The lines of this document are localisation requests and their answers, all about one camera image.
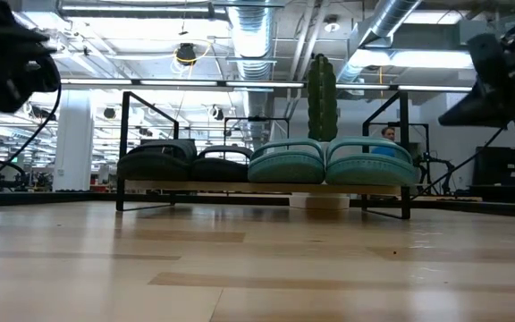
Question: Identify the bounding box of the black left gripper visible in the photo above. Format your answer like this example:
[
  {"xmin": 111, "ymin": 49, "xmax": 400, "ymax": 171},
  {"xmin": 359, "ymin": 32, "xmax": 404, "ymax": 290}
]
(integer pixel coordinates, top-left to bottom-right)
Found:
[{"xmin": 0, "ymin": 0, "xmax": 62, "ymax": 114}]

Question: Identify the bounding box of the teal slide sandal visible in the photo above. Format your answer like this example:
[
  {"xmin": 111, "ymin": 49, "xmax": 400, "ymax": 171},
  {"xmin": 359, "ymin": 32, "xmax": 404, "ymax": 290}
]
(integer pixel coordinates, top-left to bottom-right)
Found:
[
  {"xmin": 247, "ymin": 137, "xmax": 326, "ymax": 185},
  {"xmin": 324, "ymin": 136, "xmax": 418, "ymax": 187}
]

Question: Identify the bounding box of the black slide sandal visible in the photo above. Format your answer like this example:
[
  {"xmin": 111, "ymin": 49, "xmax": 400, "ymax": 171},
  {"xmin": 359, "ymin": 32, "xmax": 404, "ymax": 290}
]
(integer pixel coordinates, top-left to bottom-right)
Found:
[
  {"xmin": 116, "ymin": 138, "xmax": 199, "ymax": 182},
  {"xmin": 189, "ymin": 145, "xmax": 255, "ymax": 183}
]

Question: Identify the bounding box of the black cabinet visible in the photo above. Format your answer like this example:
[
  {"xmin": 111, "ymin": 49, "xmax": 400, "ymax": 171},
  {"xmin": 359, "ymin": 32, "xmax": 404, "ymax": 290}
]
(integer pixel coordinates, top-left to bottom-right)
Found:
[{"xmin": 471, "ymin": 145, "xmax": 515, "ymax": 205}]

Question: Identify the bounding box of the dark green object on floor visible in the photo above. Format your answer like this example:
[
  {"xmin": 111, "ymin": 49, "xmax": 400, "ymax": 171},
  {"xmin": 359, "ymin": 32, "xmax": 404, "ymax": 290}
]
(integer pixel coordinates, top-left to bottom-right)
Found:
[{"xmin": 370, "ymin": 126, "xmax": 398, "ymax": 158}]

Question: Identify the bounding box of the tall green cactus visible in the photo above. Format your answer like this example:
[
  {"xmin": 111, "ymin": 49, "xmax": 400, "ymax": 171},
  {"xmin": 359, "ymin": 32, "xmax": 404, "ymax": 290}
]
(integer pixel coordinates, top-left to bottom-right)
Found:
[{"xmin": 306, "ymin": 52, "xmax": 339, "ymax": 143}]

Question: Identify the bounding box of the long ceiling light strip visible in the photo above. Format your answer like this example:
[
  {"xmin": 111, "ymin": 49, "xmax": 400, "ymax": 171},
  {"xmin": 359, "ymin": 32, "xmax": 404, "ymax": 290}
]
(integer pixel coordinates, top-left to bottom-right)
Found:
[{"xmin": 60, "ymin": 78, "xmax": 473, "ymax": 94}]

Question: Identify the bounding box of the white faceted plant pot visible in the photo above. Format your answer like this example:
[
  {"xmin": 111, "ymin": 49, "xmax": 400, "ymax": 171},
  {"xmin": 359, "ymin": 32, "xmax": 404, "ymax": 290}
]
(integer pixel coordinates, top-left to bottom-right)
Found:
[{"xmin": 288, "ymin": 191, "xmax": 351, "ymax": 211}]

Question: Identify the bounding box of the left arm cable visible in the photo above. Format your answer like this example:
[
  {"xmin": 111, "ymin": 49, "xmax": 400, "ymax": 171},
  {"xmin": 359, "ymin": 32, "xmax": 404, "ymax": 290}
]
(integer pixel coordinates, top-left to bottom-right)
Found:
[{"xmin": 0, "ymin": 82, "xmax": 63, "ymax": 189}]

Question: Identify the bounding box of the slanted silver ventilation duct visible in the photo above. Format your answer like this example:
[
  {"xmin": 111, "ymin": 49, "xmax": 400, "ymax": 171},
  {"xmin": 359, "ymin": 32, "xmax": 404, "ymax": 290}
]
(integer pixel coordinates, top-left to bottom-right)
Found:
[{"xmin": 337, "ymin": 0, "xmax": 422, "ymax": 84}]

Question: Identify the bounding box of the black ceiling cable reel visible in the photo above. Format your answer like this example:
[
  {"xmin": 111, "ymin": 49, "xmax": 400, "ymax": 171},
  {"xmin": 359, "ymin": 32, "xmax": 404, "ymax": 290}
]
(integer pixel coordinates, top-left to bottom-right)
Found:
[{"xmin": 174, "ymin": 42, "xmax": 214, "ymax": 66}]

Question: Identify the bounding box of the wide silver ventilation duct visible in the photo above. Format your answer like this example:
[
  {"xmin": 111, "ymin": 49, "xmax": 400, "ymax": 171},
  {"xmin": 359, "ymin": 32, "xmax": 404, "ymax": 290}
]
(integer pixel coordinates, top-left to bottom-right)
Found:
[{"xmin": 228, "ymin": 0, "xmax": 276, "ymax": 148}]

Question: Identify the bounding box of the wooden shoe shelf black frame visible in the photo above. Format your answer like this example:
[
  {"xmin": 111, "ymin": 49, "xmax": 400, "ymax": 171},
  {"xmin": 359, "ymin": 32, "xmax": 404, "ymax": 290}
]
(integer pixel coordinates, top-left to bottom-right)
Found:
[{"xmin": 114, "ymin": 90, "xmax": 413, "ymax": 221}]

